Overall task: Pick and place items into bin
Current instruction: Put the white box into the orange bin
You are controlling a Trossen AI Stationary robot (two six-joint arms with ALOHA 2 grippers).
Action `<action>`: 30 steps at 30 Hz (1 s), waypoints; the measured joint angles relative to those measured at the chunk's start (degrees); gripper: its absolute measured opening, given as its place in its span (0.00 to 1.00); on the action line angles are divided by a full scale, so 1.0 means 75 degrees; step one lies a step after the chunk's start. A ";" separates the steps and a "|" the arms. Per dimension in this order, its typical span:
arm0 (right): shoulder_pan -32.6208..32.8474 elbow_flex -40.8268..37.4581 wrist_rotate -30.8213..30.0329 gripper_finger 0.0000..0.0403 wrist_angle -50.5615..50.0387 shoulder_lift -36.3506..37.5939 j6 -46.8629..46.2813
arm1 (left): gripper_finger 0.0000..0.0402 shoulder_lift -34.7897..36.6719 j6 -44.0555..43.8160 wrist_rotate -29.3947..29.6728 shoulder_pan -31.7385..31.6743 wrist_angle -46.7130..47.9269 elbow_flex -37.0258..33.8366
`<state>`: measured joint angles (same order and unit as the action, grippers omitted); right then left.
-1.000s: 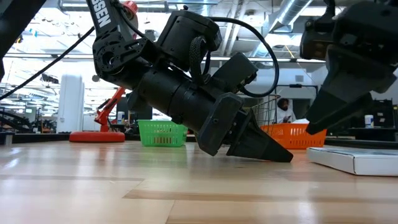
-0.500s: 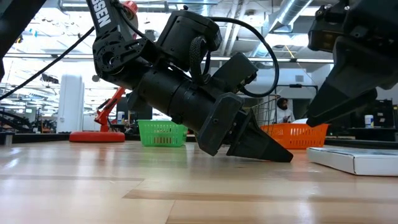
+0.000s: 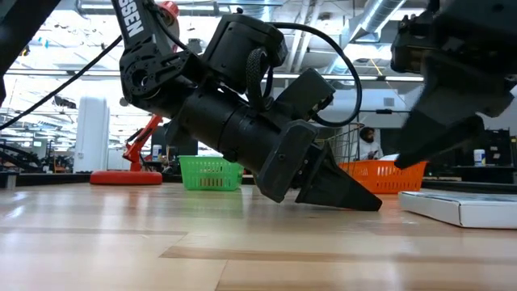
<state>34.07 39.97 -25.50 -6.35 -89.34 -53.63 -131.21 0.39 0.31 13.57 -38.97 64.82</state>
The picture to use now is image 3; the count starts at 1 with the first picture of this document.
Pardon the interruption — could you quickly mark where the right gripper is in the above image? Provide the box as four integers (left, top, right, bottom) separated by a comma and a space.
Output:
393, 0, 517, 170

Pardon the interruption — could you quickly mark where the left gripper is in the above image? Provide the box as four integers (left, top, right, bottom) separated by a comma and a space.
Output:
177, 86, 383, 213

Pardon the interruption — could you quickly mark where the gold wire basket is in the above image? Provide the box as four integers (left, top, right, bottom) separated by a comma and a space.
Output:
314, 122, 367, 165

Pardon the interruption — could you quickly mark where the orange plastic basket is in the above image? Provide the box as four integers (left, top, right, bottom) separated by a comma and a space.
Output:
338, 159, 428, 195

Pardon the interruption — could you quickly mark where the person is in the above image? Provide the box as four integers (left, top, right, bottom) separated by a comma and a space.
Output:
358, 126, 385, 161

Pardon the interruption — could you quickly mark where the green plastic basket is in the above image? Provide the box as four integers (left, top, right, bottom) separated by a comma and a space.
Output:
178, 155, 246, 192

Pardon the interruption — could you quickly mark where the red desk lamp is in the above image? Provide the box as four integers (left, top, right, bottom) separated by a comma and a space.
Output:
89, 0, 181, 186

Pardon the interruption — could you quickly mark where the white building column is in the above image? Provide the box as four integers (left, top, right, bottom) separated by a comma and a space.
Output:
74, 95, 111, 174

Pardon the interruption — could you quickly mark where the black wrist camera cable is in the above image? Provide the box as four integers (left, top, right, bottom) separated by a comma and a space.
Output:
264, 22, 364, 129

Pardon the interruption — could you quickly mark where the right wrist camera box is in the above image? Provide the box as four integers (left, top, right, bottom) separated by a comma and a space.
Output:
389, 11, 441, 74

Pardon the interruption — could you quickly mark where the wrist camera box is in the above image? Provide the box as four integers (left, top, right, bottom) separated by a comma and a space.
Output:
275, 67, 337, 123
389, 11, 441, 74

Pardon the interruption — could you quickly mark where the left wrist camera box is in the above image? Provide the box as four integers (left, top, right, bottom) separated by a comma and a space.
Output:
275, 67, 337, 123

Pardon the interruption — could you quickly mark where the black braided sleeve cable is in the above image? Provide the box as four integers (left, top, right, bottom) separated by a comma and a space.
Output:
245, 47, 271, 113

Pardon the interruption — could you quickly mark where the black aluminium table frame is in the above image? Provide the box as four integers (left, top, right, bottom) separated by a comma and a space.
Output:
0, 171, 517, 194

